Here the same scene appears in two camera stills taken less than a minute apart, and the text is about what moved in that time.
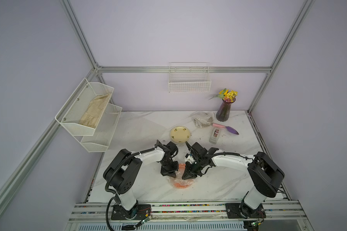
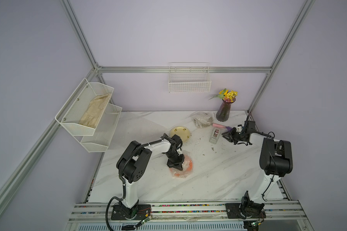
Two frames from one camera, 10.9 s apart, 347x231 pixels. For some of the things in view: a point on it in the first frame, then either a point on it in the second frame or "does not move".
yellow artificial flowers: [227, 95] does not move
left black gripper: [171, 173] -> [177, 165]
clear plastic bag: [136, 131] does not move
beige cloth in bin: [95, 109] does not move
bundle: [202, 119] does not move
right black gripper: [188, 174] -> [227, 134]
